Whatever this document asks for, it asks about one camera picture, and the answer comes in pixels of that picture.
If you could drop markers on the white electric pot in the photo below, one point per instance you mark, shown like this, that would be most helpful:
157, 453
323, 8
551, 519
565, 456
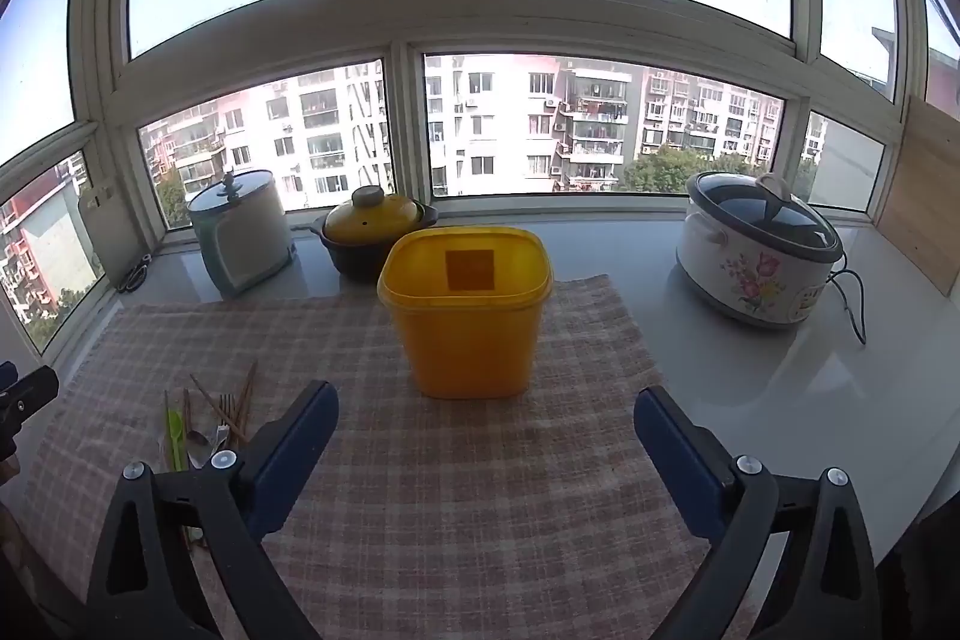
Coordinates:
247, 250

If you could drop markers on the metal spoon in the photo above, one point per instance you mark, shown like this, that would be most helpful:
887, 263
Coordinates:
197, 449

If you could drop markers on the white floral rice cooker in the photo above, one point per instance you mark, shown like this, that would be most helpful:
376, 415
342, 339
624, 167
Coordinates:
750, 280

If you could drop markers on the white window frame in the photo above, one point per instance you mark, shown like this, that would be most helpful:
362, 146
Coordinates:
397, 10

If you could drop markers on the glass rice cooker lid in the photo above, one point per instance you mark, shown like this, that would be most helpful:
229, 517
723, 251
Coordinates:
750, 216

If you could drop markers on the wooden cutting board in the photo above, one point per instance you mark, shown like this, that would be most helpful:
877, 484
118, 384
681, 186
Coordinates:
926, 197

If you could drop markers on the metal fork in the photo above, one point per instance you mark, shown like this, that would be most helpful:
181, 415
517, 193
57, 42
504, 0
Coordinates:
223, 430

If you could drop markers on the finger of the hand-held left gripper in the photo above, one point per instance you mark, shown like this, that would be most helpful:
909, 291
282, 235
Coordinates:
30, 389

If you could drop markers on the white plastic cutting board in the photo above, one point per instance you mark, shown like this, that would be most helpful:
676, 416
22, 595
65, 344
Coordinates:
109, 235

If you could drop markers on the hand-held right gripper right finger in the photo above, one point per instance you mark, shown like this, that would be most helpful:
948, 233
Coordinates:
675, 452

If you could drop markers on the black clay pot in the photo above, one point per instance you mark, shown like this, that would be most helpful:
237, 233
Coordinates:
352, 257

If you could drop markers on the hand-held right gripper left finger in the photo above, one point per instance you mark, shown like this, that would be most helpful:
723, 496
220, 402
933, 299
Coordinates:
300, 445

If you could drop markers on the yellow clay pot lid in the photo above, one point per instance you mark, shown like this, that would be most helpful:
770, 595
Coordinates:
375, 220

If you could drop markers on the glass electric pot lid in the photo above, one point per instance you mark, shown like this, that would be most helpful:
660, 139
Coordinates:
240, 194

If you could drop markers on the pink plaid cloth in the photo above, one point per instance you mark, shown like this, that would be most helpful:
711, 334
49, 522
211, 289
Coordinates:
450, 497

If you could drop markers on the green plastic spoon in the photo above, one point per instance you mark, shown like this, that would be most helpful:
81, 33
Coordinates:
177, 437

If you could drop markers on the yellow plastic container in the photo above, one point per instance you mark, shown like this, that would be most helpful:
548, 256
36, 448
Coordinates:
465, 340

